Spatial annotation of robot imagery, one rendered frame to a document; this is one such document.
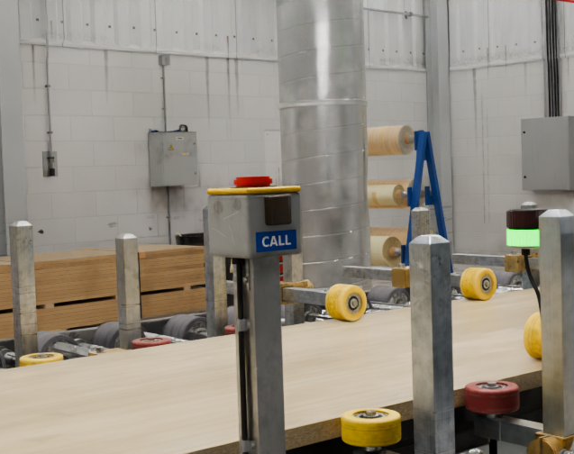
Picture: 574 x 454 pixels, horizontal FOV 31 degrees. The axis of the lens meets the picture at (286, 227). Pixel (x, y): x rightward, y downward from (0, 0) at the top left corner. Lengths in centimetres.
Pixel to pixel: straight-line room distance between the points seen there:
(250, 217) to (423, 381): 35
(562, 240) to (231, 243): 53
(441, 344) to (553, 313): 24
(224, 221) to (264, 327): 12
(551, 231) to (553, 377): 20
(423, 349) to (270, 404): 24
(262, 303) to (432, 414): 30
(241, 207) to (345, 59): 452
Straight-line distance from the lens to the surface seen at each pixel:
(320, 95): 546
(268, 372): 106
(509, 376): 168
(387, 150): 877
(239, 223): 102
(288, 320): 251
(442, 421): 126
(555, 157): 1162
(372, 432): 137
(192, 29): 1021
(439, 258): 122
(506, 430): 156
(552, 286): 142
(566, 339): 143
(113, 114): 955
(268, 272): 105
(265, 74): 1076
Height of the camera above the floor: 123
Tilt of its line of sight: 3 degrees down
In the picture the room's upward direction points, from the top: 2 degrees counter-clockwise
